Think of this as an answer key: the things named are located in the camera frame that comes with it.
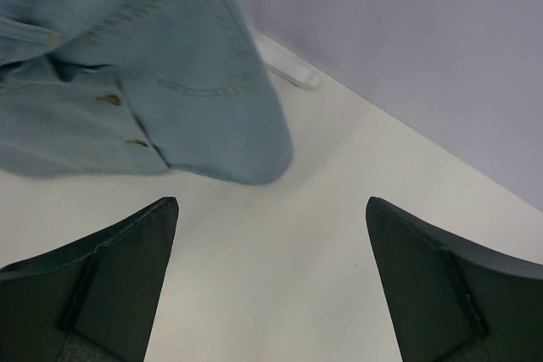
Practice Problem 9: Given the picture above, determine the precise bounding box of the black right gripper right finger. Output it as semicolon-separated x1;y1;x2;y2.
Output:
366;197;542;361

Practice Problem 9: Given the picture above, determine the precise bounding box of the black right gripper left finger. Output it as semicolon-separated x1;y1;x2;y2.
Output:
1;198;179;361

